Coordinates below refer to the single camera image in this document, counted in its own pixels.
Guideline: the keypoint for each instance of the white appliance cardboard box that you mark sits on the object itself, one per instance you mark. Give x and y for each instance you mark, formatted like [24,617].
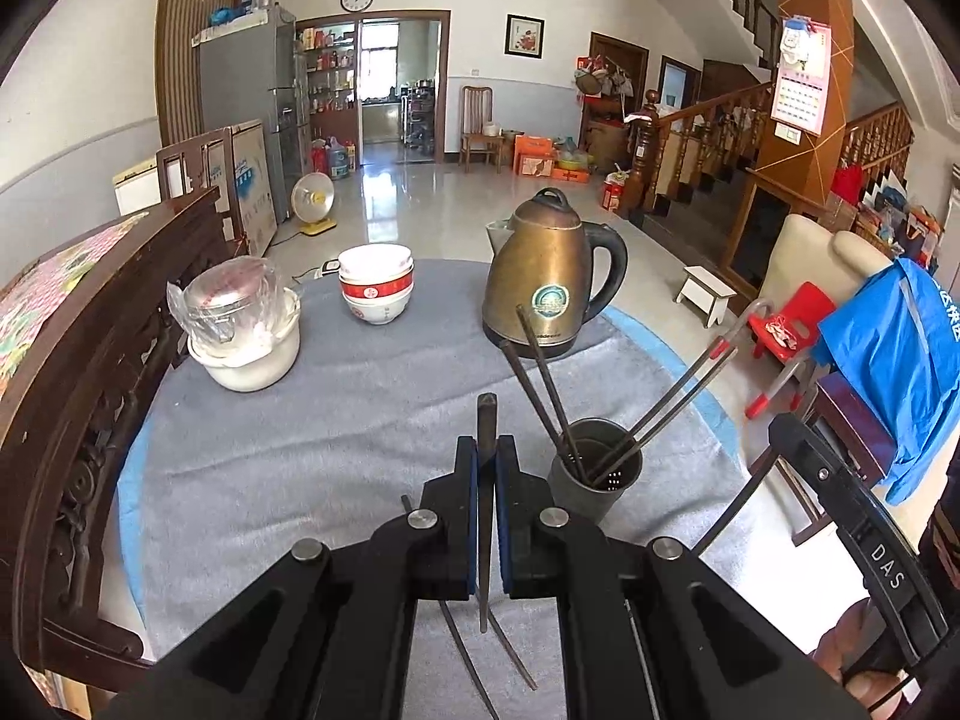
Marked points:
[236,164]

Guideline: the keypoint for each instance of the pink wall calendar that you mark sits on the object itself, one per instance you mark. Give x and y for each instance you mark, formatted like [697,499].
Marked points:
[803,74]

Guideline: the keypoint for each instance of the grey tablecloth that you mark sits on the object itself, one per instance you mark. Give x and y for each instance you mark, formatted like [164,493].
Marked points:
[219,485]

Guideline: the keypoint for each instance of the brown window curtain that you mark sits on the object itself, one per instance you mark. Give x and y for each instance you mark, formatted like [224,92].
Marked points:
[177,74]

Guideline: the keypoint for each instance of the framed wall picture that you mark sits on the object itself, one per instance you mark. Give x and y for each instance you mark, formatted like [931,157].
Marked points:
[524,36]

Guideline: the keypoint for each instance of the dark carved wooden sideboard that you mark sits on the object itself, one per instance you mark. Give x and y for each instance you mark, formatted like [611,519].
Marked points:
[69,417]

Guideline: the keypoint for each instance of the red child chair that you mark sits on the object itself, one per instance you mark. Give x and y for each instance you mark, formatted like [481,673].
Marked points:
[788,334]

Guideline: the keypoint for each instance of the stacked red white bowls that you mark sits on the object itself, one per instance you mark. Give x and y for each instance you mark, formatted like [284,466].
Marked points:
[376,281]

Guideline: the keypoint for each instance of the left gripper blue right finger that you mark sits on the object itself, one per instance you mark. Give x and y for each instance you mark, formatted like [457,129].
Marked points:
[530,569]

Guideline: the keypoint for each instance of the wooden stair railing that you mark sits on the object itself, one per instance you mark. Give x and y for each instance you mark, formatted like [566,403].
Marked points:
[692,148]

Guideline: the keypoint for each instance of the dark grey utensil holder cup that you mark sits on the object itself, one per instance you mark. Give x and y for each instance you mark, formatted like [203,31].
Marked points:
[609,463]

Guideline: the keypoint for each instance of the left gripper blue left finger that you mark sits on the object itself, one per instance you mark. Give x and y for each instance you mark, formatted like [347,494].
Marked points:
[446,568]

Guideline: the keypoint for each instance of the white electric heater fan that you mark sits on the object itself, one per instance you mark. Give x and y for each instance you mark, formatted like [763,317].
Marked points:
[312,200]

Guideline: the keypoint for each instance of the small white stool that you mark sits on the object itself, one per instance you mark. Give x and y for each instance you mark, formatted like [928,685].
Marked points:
[708,293]

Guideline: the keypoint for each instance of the wooden chair by wall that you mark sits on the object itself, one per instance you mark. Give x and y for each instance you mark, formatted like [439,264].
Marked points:
[478,132]

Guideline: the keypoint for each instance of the bronze electric kettle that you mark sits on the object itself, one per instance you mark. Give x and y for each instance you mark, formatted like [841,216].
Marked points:
[551,271]

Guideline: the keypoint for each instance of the dark wooden chair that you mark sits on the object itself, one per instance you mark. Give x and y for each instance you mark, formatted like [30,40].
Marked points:
[829,453]

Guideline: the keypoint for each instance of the blue cloth on chair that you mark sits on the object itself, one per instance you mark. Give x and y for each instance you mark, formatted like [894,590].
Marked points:
[896,343]

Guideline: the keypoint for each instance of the white bowl with plastic bag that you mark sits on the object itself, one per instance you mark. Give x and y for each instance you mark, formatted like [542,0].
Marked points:
[242,322]

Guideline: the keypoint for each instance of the cream sofa armchair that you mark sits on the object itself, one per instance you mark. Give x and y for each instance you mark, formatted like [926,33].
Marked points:
[836,262]

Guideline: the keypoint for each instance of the grey refrigerator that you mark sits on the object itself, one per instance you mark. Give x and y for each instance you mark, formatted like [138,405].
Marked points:
[253,69]

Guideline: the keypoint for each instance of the orange cardboard box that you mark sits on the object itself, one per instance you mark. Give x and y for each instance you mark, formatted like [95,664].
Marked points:
[532,156]

